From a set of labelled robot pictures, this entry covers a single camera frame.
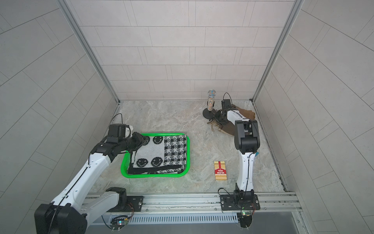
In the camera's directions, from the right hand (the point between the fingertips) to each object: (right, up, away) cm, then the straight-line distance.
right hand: (215, 116), depth 106 cm
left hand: (-40, -10, -27) cm, 49 cm away
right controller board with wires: (+8, -46, -40) cm, 62 cm away
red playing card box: (-1, -30, -26) cm, 39 cm away
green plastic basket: (-53, -22, -27) cm, 63 cm away
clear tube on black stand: (-4, +3, +1) cm, 5 cm away
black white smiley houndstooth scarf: (-35, -21, -25) cm, 48 cm away
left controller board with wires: (-51, -47, -41) cm, 80 cm away
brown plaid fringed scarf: (+9, -8, -8) cm, 14 cm away
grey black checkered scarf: (-45, -27, -32) cm, 62 cm away
